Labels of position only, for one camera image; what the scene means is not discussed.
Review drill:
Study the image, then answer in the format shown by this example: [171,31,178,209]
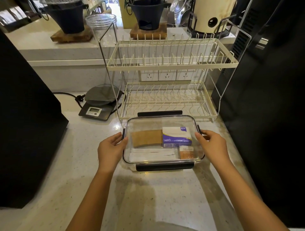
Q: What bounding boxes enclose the person's right hand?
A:
[195,130,231,170]

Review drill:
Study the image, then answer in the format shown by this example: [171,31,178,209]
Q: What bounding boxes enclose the person's left hand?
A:
[97,132,129,174]

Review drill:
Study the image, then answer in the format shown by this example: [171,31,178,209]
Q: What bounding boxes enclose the clear lidded storage container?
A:
[122,110,205,172]

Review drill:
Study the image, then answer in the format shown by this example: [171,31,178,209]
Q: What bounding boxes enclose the person's right forearm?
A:
[213,158,290,231]

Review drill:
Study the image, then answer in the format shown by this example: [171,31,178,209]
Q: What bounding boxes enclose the person's left forearm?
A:
[66,167,117,231]

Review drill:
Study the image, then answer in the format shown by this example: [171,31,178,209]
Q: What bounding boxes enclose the orange sachet packet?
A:
[179,145,195,160]

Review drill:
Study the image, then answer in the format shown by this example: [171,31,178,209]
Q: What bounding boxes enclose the white purple tissue pack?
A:
[162,126,192,148]

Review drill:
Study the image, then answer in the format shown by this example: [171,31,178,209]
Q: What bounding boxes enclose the brown cardboard cup sleeve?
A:
[131,129,164,148]

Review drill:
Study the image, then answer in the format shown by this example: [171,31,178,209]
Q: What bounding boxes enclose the white paper packets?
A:
[129,148,180,163]

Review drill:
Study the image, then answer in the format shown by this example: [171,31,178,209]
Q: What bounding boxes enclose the grey digital kitchen scale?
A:
[78,84,123,122]

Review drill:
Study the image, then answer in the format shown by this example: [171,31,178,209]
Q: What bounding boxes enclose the cream two-tier dish rack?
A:
[99,20,252,122]

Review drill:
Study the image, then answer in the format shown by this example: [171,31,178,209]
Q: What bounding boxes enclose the large black appliance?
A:
[211,0,305,228]

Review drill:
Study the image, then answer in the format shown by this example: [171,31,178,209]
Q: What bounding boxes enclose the black appliance box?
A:
[0,30,69,209]

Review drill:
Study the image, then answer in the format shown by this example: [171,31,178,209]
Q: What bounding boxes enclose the wooden trivet board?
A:
[129,22,168,40]
[50,25,94,44]

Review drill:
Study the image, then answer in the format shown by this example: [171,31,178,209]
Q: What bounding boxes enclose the cream cylindrical canister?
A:
[193,0,237,34]

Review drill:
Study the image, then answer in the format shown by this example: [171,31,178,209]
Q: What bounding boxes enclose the glass pot lid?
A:
[170,0,195,27]

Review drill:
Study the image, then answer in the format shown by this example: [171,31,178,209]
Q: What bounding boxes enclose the black iron pot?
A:
[39,0,90,34]
[125,0,171,31]

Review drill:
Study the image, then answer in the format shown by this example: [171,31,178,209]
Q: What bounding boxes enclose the black power cable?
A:
[52,92,86,109]

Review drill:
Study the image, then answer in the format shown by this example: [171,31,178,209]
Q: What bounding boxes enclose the white wall socket panel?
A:
[140,64,196,82]

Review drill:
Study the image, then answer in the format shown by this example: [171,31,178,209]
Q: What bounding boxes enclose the black wire stand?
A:
[186,11,237,39]

